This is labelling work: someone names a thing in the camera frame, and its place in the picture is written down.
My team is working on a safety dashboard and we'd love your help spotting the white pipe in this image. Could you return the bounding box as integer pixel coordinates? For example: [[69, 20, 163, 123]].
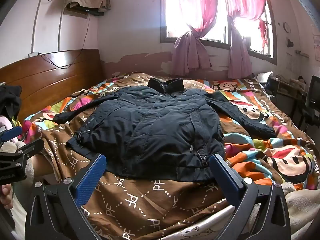
[[31, 0, 49, 54], [57, 2, 66, 52]]

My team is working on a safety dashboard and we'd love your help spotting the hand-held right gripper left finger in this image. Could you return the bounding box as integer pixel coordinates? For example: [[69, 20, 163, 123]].
[[25, 153, 107, 240]]

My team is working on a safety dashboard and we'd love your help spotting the cluttered desk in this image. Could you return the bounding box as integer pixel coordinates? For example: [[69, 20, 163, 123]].
[[274, 76, 308, 122]]

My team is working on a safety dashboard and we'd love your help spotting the person's left hand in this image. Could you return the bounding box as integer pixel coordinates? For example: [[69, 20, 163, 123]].
[[0, 184, 14, 210]]

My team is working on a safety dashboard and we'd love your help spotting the white cartoon sheet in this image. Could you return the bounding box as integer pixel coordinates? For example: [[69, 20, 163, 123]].
[[160, 205, 236, 240]]

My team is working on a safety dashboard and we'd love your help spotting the wooden headboard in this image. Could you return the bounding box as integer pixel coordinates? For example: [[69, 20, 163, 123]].
[[0, 49, 104, 123]]

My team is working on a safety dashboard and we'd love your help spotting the wooden wall shelf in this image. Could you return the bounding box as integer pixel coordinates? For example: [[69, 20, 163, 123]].
[[63, 6, 104, 20]]

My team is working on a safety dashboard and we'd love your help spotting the beige fleece blanket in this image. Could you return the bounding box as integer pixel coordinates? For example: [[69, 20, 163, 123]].
[[250, 182, 320, 240]]

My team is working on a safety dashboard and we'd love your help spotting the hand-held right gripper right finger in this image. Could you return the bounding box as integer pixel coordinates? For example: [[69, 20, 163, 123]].
[[209, 153, 292, 240]]

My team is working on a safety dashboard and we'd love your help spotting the dark navy padded jacket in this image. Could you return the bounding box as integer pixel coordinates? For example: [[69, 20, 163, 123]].
[[54, 79, 277, 182]]

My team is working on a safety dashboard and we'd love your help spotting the brown cartoon printed blanket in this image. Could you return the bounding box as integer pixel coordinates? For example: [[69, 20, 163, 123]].
[[24, 71, 317, 240]]

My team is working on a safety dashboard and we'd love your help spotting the black chair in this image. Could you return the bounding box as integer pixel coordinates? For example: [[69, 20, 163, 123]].
[[299, 75, 320, 133]]

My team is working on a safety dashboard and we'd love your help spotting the black cable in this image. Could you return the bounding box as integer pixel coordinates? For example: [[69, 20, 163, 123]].
[[37, 15, 91, 69]]

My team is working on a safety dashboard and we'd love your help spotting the white pillow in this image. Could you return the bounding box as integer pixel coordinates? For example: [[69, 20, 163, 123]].
[[255, 71, 274, 82]]

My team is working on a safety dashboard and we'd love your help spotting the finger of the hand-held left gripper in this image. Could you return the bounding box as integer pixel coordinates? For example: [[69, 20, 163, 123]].
[[0, 139, 45, 161], [0, 126, 23, 143]]

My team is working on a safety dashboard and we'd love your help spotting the pink curtain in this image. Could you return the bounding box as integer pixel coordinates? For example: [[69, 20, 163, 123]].
[[220, 0, 274, 79], [164, 0, 227, 77]]

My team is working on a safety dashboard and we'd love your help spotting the dark clothes pile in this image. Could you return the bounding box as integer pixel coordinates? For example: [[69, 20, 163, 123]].
[[0, 85, 23, 123]]

